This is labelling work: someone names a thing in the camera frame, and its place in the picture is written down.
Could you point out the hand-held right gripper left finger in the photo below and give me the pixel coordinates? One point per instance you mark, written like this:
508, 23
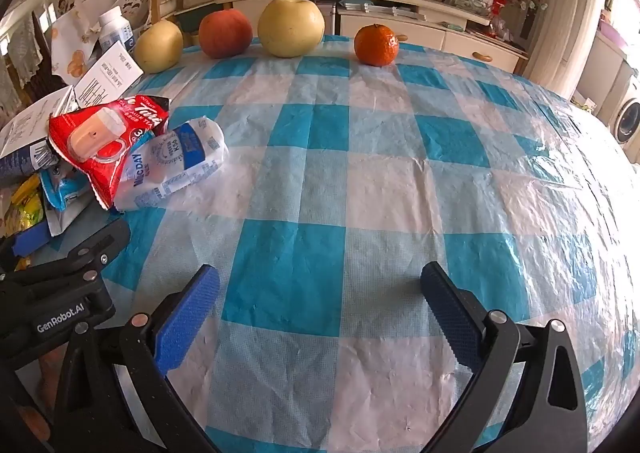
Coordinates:
187, 323

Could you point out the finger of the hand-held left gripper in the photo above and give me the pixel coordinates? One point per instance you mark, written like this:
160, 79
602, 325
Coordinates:
100, 245
30, 240

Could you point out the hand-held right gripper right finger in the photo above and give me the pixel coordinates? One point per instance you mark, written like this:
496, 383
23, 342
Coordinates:
452, 318

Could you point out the red tea packet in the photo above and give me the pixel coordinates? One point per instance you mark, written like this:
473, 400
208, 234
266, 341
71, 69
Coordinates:
95, 143

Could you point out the crushed white plastic bottle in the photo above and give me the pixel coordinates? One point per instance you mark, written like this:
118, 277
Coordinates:
175, 163

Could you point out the yellow snack packet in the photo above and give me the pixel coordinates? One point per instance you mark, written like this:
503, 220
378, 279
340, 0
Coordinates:
20, 208

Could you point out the blue wrapper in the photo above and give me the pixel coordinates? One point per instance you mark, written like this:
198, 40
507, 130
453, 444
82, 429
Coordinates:
65, 188

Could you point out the blue white checkered tablecloth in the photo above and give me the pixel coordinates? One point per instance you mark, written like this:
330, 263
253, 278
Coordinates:
310, 213

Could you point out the dark wooden chair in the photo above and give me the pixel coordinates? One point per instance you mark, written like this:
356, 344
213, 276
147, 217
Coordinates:
25, 53

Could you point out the floral cloth dining table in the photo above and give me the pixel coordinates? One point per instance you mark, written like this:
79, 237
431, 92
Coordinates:
75, 53

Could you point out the round yellow pear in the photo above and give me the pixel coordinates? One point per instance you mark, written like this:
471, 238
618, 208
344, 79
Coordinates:
158, 47

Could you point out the tall white milk bottle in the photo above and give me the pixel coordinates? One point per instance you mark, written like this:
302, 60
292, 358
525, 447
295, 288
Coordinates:
114, 28

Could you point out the red apple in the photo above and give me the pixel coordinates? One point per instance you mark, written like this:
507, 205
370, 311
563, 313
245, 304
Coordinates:
226, 34

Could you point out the washing machine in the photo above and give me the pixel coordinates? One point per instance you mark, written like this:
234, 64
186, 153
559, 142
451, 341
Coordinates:
629, 120

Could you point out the orange tangerine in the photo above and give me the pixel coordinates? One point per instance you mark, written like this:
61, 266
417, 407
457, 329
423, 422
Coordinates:
376, 45

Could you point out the large yellow pear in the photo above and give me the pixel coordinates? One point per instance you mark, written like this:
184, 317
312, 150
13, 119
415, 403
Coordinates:
291, 28

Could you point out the white sideboard cabinet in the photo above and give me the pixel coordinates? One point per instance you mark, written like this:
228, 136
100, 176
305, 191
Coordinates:
425, 18

